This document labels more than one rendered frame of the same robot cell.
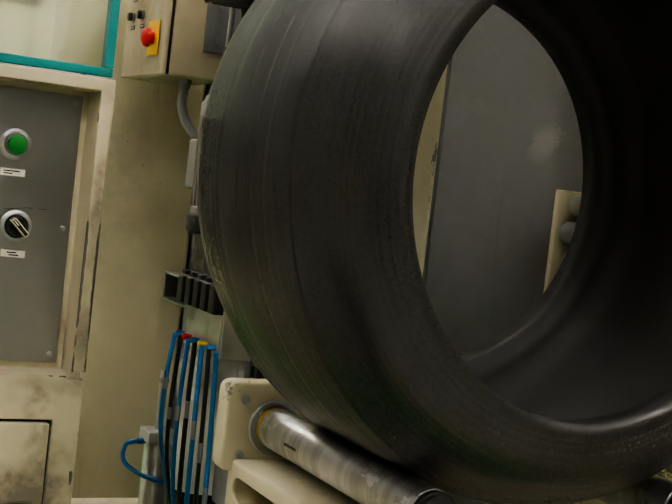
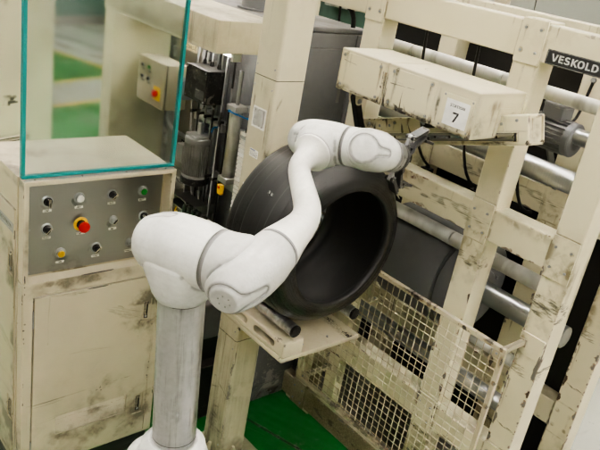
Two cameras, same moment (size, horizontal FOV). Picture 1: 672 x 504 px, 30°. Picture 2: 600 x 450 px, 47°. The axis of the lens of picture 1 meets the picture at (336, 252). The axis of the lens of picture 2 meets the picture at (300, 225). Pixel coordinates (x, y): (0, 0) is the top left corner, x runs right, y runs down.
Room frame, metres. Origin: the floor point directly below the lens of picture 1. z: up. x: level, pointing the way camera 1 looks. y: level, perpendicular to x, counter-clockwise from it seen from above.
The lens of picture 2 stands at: (-0.87, 0.52, 2.12)
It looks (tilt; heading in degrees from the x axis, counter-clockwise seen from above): 23 degrees down; 343
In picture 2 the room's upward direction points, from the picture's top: 10 degrees clockwise
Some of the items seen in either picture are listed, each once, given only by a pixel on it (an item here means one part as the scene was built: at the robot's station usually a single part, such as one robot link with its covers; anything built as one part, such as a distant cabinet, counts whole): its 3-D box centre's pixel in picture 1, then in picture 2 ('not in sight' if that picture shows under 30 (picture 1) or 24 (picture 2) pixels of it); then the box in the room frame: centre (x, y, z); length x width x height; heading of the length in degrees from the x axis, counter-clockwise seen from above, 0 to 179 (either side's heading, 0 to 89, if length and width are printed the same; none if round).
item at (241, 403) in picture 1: (381, 427); not in sight; (1.43, -0.07, 0.90); 0.40 x 0.03 x 0.10; 117
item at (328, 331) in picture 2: not in sight; (290, 322); (1.27, -0.15, 0.80); 0.37 x 0.36 x 0.02; 117
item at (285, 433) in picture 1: (344, 466); (265, 307); (1.20, -0.03, 0.90); 0.35 x 0.05 x 0.05; 27
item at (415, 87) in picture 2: not in sight; (424, 90); (1.29, -0.48, 1.71); 0.61 x 0.25 x 0.15; 27
